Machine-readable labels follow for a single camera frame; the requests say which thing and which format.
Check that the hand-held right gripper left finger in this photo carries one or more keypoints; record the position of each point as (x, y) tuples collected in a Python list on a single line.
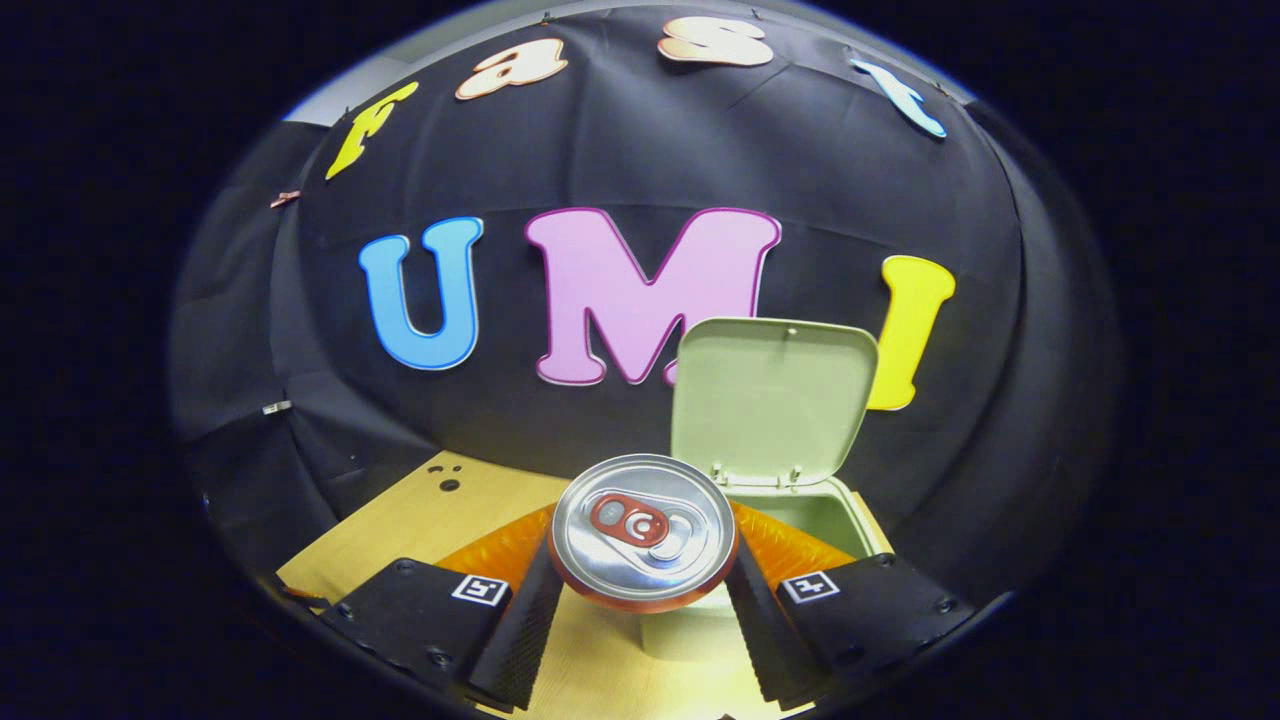
[(520, 630)]

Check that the silver metal clip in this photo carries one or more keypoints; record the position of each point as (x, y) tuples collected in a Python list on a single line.
[(277, 407)]

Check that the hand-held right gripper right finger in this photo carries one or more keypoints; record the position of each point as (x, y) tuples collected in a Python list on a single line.
[(770, 640)]

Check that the copper metal clip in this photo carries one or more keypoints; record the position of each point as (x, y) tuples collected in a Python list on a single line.
[(285, 198)]

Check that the red pop can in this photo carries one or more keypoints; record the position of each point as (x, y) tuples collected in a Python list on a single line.
[(640, 530)]

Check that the wooden desktop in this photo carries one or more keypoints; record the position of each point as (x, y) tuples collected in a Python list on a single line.
[(420, 520)]

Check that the green desktop garbage bin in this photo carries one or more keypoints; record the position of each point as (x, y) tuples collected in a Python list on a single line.
[(770, 400)]

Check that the black backdrop cloth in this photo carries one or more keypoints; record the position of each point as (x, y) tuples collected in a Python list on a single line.
[(500, 420)]

